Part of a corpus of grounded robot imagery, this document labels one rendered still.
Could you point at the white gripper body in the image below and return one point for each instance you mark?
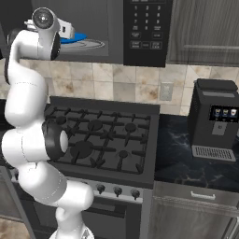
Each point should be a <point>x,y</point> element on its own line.
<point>70,31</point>

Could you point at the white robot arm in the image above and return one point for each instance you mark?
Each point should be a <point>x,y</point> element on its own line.
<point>26,93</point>

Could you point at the glass microwave turntable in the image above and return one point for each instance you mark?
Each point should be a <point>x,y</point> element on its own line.
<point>91,44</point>

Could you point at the black microwave door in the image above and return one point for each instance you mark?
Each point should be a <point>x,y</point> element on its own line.
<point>12,12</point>

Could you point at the black microwave oven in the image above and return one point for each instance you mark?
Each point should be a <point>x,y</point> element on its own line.
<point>146,31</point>

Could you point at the blue plate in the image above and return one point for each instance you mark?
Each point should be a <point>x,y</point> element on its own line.
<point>76,37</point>

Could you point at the black gas hob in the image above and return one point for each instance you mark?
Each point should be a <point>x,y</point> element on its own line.
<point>105,137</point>

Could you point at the grey upper cupboard door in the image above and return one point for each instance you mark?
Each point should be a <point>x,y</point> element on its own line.
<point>205,28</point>

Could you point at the grey cupboard door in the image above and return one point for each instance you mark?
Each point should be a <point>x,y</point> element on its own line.
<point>189,222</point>
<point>205,28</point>

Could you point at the black stove knob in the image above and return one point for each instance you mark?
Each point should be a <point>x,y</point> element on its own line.
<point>135,193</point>
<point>100,188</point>
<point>117,190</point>

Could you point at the black coffee machine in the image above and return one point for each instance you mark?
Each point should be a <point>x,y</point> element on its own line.
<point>214,124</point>

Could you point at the grey lower cupboard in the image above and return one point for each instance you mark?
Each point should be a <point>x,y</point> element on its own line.
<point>12,199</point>

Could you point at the grey drawer front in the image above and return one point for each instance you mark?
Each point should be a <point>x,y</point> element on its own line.
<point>174,191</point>

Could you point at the black oven door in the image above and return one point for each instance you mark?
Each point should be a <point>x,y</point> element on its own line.
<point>109,224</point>

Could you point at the grey lower cupboard door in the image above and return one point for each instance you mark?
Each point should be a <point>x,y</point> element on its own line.
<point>189,222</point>

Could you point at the grey wall outlet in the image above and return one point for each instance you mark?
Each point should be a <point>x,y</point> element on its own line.
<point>166,91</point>

